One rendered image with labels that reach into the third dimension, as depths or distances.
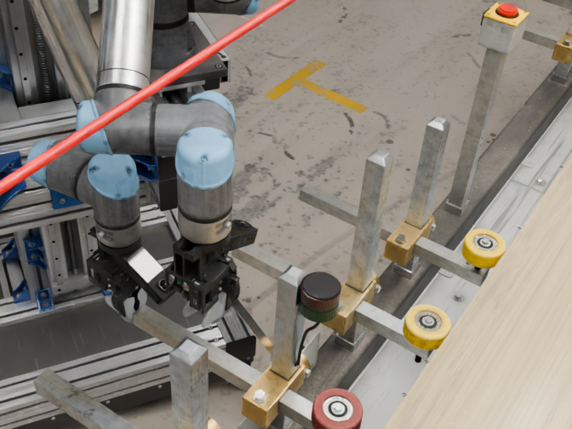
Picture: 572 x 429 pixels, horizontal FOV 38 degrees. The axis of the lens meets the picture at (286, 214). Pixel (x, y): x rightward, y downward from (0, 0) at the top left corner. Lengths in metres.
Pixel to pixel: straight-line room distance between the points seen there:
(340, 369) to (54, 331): 0.99
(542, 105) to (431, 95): 1.31
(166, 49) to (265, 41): 2.24
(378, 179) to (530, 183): 0.99
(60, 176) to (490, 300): 0.78
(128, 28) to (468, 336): 0.76
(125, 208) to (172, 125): 0.22
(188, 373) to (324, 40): 3.12
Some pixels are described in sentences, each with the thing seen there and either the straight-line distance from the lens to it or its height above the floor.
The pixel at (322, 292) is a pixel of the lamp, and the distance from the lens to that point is 1.21.
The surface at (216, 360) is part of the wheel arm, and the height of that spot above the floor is 0.86.
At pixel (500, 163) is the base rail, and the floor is 0.70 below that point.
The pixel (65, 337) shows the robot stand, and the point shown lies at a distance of 2.35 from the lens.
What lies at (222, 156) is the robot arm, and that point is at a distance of 1.06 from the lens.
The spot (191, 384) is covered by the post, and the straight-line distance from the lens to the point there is 1.07.
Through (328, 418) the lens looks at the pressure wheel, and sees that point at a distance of 1.32.
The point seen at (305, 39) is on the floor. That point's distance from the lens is 4.03.
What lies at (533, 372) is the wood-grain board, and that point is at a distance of 1.46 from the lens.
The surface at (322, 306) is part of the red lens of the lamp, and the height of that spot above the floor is 1.09.
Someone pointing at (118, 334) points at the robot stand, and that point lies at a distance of 2.33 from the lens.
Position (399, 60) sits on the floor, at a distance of 3.95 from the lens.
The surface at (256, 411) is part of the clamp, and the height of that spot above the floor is 0.86.
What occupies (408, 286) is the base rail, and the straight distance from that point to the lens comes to 1.81.
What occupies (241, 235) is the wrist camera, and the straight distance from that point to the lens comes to 1.23.
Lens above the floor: 1.99
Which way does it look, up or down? 42 degrees down
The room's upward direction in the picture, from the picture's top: 5 degrees clockwise
